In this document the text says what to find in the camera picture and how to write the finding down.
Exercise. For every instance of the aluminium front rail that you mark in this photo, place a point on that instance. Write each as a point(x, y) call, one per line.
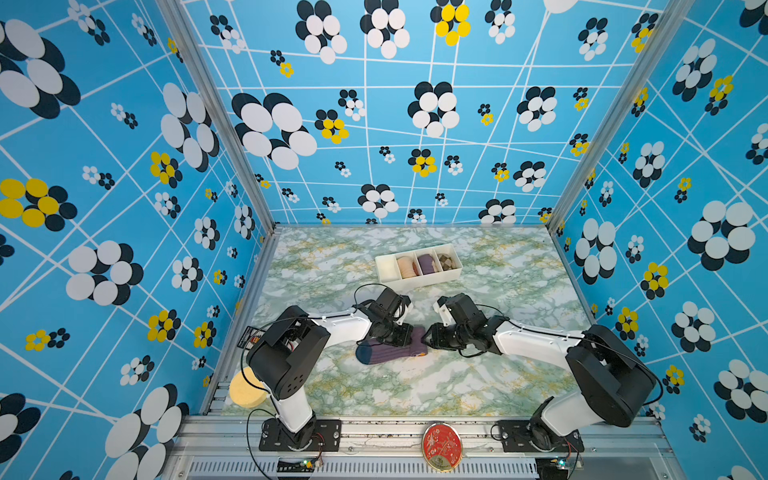
point(218, 447)

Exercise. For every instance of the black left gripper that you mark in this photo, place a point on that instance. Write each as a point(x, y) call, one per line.
point(406, 332)

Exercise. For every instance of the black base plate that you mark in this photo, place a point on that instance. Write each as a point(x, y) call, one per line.
point(317, 435)
point(520, 436)

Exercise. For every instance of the right green circuit board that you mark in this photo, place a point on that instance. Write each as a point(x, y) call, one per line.
point(555, 468)

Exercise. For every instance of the pink rolled sock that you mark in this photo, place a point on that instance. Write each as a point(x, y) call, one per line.
point(408, 267)

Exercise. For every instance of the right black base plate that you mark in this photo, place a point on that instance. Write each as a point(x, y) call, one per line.
point(520, 436)

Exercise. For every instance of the purple striped sock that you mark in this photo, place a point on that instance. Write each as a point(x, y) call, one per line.
point(371, 352)

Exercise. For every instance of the small picture card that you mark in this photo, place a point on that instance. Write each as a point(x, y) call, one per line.
point(249, 337)

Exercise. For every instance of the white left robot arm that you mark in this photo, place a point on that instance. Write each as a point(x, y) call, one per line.
point(287, 352)

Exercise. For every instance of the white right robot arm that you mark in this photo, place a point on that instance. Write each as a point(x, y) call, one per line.
point(613, 383)

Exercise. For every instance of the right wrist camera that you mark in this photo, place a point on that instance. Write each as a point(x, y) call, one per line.
point(444, 314)

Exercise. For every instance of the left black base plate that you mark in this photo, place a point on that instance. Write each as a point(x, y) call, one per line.
point(317, 435)

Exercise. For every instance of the brown patterned rolled sock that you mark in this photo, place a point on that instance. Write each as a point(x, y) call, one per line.
point(447, 262)

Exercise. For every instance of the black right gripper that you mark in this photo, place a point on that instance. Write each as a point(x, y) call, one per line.
point(435, 339)

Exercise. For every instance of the green circuit board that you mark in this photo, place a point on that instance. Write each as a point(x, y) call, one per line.
point(304, 466)
point(555, 468)

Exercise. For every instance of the left green circuit board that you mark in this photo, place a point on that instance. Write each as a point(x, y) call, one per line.
point(304, 466)

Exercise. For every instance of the yellow round sponge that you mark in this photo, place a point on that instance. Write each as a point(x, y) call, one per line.
point(246, 390)

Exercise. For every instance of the red round badge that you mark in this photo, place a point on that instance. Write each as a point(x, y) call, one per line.
point(442, 447)

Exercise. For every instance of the white divided organizer tray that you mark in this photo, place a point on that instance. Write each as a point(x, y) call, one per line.
point(389, 275)

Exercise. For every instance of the purple rolled sock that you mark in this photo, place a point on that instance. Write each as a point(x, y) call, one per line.
point(427, 264)

